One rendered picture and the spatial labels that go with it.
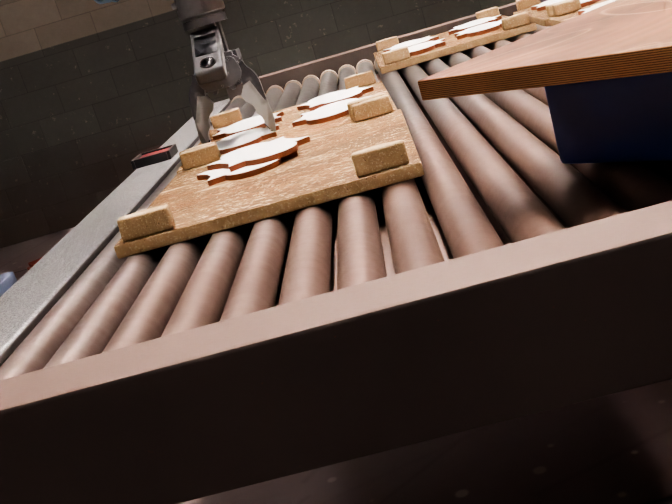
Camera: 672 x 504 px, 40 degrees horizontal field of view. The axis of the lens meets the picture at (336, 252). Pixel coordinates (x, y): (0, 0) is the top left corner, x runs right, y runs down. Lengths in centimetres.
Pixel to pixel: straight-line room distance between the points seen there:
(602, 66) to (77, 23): 619
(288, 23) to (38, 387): 606
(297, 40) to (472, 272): 608
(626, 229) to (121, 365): 33
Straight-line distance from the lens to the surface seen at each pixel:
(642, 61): 67
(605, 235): 59
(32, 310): 99
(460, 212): 83
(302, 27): 662
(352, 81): 180
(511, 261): 58
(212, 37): 149
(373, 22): 664
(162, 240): 103
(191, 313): 77
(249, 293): 77
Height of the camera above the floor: 114
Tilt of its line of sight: 16 degrees down
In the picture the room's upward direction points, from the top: 17 degrees counter-clockwise
